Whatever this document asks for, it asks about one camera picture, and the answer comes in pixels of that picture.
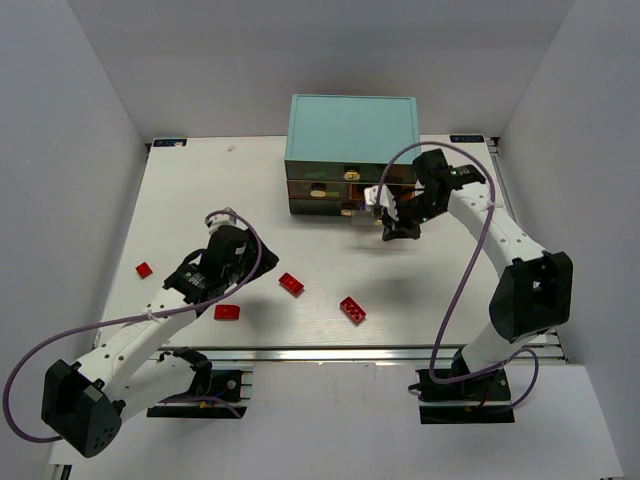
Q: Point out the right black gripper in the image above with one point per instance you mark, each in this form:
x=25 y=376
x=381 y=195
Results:
x=400 y=220

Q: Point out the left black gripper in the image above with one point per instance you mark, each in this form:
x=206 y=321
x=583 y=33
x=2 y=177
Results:
x=261 y=253

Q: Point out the red sloped lego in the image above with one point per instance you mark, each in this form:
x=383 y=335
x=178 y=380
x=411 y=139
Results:
x=226 y=312

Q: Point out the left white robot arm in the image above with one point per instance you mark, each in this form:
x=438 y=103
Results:
x=87 y=402

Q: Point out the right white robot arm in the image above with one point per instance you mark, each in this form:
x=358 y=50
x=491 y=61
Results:
x=534 y=289

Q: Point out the teal drawer cabinet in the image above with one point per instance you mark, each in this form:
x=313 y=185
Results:
x=334 y=141

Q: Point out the right blue label sticker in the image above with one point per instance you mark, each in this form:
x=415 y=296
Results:
x=461 y=138

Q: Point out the blue label sticker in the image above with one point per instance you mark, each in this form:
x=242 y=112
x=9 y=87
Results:
x=461 y=138
x=169 y=143

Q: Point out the small red lego left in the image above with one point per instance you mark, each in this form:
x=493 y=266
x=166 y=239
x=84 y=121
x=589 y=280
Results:
x=143 y=270

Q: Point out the left blue label sticker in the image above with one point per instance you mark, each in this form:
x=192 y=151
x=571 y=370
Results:
x=169 y=143

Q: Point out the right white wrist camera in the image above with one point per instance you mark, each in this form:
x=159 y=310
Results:
x=380 y=201

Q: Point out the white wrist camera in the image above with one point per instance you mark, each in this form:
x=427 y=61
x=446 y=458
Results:
x=380 y=201
x=221 y=218

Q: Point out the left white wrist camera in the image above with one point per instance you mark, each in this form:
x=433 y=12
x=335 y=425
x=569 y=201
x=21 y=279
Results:
x=221 y=218

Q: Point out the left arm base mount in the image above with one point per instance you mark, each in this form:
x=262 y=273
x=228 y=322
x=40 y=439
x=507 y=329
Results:
x=226 y=396

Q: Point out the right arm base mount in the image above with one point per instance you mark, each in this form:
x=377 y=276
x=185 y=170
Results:
x=483 y=400

